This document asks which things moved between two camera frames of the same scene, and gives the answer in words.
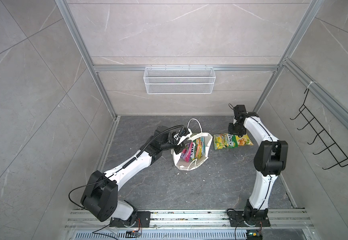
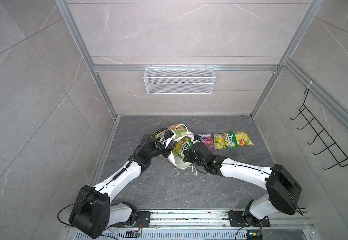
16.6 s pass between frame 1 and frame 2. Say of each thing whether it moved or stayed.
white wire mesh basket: stayed
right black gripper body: moved
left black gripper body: moved
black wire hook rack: stayed
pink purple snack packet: moved
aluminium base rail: stayed
